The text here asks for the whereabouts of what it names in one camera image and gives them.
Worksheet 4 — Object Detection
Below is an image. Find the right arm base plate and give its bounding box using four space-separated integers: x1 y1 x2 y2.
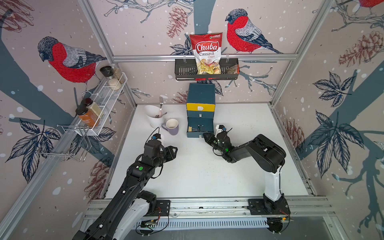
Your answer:
247 197 291 216

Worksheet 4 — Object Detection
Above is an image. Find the red Chuba cassava chips bag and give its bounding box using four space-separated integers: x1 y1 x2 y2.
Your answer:
190 33 223 75

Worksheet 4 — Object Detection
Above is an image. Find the black wire wall basket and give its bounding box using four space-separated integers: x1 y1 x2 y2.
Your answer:
175 59 240 81

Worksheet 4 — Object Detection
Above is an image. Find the wire rack hanger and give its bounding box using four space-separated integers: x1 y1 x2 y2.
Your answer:
35 125 92 163

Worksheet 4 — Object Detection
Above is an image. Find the beige spice jar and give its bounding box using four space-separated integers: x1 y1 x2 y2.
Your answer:
81 98 103 118

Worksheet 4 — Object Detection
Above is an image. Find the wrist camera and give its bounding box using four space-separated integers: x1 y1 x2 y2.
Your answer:
151 134 162 141
215 125 227 136

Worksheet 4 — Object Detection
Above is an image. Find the black lid spice jar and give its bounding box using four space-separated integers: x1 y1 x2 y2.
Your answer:
100 66 122 91

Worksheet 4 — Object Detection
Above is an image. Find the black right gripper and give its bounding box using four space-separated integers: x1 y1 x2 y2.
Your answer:
201 132 225 156

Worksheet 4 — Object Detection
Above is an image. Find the small clear spice jar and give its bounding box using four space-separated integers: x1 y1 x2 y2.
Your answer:
111 64 125 84

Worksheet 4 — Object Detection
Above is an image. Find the teal bottom drawer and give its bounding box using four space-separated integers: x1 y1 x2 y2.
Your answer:
187 118 214 138

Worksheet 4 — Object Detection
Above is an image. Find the teal drawer cabinet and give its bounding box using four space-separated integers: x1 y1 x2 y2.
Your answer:
185 83 216 139

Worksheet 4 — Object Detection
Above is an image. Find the purple mug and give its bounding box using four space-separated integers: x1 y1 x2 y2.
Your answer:
162 119 179 136

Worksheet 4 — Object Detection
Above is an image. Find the white utensil cup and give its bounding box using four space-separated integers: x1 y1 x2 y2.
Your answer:
144 105 165 129

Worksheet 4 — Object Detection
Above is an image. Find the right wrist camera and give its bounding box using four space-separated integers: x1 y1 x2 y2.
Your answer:
215 125 227 136

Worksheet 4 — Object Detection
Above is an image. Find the orange spice jar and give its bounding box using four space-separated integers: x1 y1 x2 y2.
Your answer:
76 106 99 128

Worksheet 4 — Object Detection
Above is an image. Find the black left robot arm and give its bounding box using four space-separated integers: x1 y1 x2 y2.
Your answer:
73 139 178 240

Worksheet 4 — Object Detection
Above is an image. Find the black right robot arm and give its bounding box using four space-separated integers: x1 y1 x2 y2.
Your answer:
203 131 287 213

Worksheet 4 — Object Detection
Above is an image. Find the white wire spice shelf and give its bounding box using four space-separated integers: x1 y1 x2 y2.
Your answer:
75 74 128 136

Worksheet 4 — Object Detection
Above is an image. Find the teal drawer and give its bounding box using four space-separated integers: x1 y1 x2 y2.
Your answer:
187 118 214 138
187 111 215 119

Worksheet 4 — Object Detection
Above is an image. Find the metal fork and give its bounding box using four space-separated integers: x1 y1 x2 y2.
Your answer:
159 96 164 118

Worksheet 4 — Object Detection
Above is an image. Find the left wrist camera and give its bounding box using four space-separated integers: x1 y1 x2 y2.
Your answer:
151 134 162 141

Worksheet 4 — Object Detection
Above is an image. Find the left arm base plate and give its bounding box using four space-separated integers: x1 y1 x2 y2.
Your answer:
144 200 171 218

